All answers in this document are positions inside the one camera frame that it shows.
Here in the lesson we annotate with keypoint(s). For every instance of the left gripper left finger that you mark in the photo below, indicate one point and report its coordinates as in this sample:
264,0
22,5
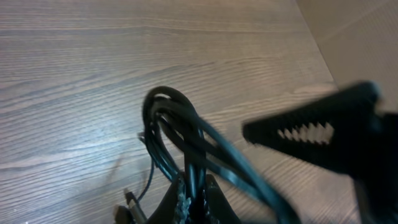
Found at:
174,207

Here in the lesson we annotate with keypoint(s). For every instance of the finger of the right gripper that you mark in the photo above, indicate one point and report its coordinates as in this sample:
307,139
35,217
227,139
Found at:
345,133

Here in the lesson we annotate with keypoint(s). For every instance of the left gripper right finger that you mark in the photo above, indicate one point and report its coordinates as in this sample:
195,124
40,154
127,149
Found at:
218,209

